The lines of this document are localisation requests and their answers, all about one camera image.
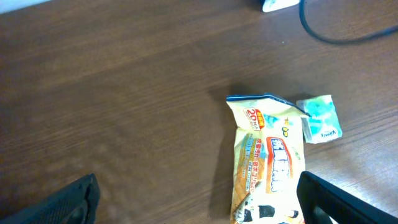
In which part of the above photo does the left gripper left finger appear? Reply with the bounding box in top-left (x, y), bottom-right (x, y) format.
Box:
top-left (1, 174), bottom-right (100, 224)

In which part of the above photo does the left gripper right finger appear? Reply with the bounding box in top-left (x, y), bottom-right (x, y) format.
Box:
top-left (297, 171), bottom-right (397, 224)

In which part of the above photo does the teal tissue pack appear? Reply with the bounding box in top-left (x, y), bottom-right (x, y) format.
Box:
top-left (297, 95), bottom-right (343, 144)

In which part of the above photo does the large cream wet-wipes packet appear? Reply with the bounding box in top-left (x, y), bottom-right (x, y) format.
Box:
top-left (226, 93), bottom-right (308, 223)

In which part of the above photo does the white barcode scanner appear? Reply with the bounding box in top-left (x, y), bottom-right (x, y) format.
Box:
top-left (262, 0), bottom-right (300, 12)

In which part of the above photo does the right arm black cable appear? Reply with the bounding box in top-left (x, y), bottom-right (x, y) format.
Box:
top-left (298, 0), bottom-right (398, 45)

